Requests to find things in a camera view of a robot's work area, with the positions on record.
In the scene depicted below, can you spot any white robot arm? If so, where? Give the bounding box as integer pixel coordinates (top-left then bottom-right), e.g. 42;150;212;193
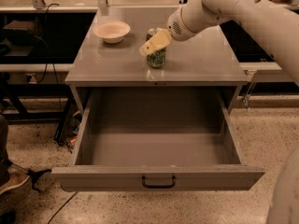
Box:
139;0;299;224

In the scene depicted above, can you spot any white bowl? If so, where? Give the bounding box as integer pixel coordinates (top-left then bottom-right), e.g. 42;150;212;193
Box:
93;21;131;44

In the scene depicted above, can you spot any black drawer handle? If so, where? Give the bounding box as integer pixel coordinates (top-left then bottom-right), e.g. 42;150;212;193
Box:
141;175;177;189

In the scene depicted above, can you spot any dark box on shelf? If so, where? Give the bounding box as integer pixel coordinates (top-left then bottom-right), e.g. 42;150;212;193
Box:
3;20;39;46

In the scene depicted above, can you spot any green soda can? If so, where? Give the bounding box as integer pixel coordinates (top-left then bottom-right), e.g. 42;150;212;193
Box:
146;28;166;69

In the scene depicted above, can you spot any black cable on floor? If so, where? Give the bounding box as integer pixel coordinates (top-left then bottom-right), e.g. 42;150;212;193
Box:
46;190;78;224

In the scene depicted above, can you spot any grey metal cabinet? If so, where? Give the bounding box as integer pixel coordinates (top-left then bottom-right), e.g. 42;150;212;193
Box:
65;7;247;110

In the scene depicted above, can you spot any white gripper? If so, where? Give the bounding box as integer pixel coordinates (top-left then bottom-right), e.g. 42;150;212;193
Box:
139;6;200;56

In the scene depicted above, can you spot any open grey top drawer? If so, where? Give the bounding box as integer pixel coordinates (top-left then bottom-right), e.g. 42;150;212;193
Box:
52;87;264;191

